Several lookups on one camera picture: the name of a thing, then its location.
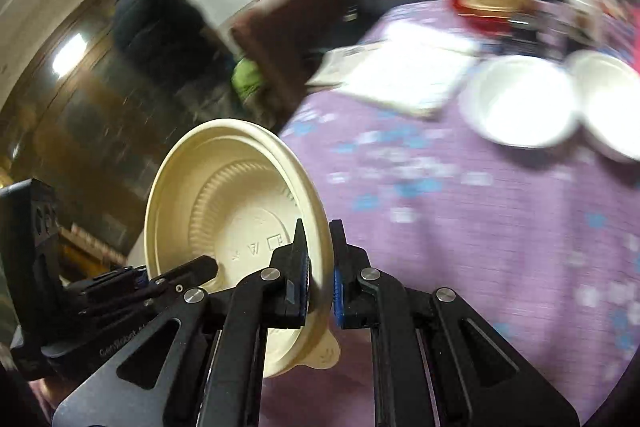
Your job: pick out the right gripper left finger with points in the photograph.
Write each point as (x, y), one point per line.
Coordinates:
(201, 361)

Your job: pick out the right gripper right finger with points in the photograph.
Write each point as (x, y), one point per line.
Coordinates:
(436, 361)

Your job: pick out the beige plastic bowl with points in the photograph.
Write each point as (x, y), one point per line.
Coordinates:
(233, 191)

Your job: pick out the white foam bowl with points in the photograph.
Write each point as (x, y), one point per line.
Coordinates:
(608, 89)
(521, 101)

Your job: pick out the purple floral tablecloth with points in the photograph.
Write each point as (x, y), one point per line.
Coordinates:
(543, 243)

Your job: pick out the wooden glass-panel doors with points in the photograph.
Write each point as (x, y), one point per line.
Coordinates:
(83, 121)

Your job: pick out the green blanket pile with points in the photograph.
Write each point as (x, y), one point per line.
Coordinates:
(246, 79)

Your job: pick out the open lined notebook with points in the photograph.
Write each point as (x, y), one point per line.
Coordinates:
(415, 69)

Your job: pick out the standing person in black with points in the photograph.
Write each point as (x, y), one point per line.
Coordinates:
(166, 41)

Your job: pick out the white paper booklet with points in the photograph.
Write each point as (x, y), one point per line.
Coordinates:
(337, 64)

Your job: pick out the brown armchair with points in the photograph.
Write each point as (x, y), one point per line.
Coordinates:
(277, 35)

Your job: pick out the red glass bowl back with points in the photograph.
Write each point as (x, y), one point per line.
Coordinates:
(487, 25)

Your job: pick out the black motor left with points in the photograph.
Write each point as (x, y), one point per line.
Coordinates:
(524, 34)

